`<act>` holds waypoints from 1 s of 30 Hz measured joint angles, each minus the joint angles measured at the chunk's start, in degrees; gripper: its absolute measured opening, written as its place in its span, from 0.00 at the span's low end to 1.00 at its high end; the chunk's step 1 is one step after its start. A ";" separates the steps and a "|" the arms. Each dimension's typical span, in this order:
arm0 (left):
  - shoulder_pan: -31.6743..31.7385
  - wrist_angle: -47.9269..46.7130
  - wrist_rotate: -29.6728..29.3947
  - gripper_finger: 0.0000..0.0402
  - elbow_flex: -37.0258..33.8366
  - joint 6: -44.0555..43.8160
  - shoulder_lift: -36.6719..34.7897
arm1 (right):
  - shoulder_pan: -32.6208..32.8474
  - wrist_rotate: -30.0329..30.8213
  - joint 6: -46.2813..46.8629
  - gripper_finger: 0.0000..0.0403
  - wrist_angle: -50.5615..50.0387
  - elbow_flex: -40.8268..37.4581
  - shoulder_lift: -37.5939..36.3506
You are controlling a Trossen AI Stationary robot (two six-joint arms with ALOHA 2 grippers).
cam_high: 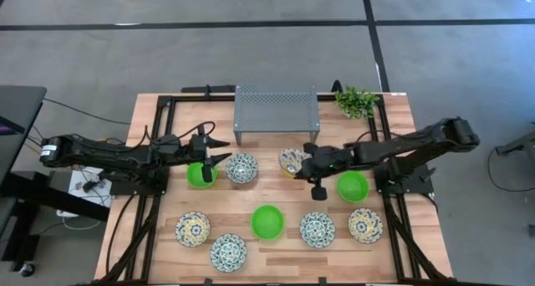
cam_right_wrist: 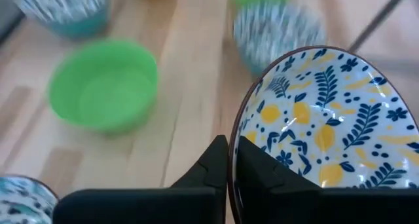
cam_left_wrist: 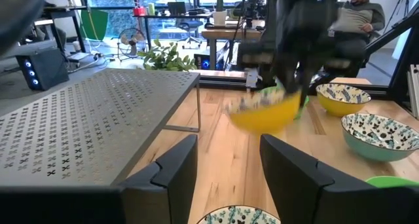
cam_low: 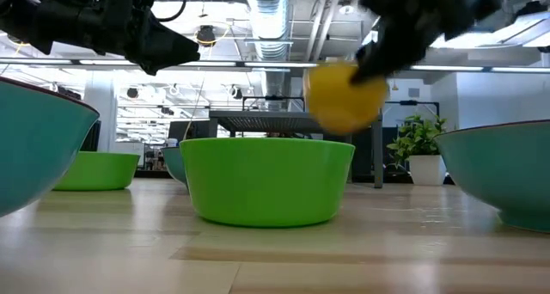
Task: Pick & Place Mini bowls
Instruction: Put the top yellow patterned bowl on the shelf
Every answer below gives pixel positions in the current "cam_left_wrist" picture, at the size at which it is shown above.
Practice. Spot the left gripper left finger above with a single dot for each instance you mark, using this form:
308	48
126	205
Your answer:
170	184

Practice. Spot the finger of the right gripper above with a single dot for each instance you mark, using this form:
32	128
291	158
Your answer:
305	89
288	81

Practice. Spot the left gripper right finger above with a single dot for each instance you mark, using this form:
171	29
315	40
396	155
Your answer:
294	184

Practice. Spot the yellow patterned mini bowl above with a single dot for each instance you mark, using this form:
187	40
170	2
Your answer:
265	119
337	107

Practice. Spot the teal patterned mini bowl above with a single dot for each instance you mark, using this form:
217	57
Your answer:
370	148
235	217

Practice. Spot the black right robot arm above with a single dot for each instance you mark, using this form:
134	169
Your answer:
294	11

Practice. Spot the person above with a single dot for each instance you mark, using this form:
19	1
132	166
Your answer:
353	19

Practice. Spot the wooden desk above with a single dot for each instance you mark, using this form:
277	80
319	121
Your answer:
229	34

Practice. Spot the white cylindrical pot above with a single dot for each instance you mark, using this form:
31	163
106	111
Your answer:
219	17

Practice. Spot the aluminium extrusion profile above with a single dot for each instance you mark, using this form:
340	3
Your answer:
414	89

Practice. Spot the grey perforated metal shelf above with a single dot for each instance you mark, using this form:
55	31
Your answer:
82	119

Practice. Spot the black office chair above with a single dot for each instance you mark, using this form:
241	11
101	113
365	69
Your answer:
191	25

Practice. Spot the green leafy plant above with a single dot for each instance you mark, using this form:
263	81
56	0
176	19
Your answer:
163	58

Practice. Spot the black desk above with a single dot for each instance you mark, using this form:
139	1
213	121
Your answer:
170	16

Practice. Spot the metal floor fan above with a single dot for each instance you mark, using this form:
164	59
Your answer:
131	40

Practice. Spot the pale green cylinder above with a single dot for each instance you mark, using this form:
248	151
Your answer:
151	9

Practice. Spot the red box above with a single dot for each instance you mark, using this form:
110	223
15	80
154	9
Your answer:
139	11

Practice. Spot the black computer tower blue lights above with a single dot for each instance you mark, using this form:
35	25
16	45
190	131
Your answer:
46	70

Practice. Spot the green board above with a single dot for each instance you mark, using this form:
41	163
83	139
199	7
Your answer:
96	24

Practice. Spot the black table frame rail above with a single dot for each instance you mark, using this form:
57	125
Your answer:
229	82

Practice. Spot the black frame post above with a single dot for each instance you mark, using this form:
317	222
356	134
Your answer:
406	63

